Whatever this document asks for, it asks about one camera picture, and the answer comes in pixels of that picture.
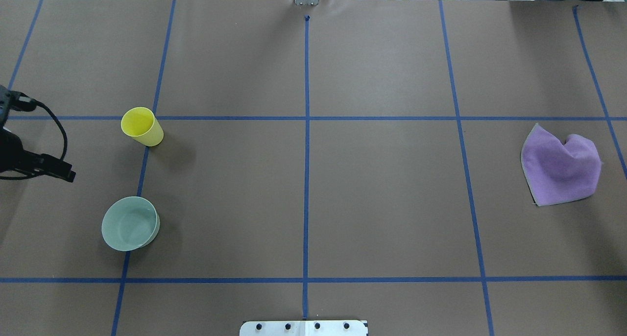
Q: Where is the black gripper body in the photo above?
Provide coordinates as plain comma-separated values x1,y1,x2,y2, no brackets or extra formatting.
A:
0,128,44,176

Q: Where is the pale green bowl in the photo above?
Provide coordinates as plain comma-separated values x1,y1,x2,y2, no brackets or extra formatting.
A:
101,197,161,252

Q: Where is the yellow plastic cup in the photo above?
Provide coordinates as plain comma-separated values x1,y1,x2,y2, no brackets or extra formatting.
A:
121,107,164,147

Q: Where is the purple microfiber cloth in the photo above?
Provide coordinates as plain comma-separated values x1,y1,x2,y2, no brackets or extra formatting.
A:
520,123,603,207

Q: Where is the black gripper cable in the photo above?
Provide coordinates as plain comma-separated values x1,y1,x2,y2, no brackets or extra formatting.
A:
0,100,68,181

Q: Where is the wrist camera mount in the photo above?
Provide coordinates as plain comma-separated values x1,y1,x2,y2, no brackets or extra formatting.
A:
0,85,37,125

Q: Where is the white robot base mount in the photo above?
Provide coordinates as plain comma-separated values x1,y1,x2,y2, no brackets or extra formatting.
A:
239,320,369,336

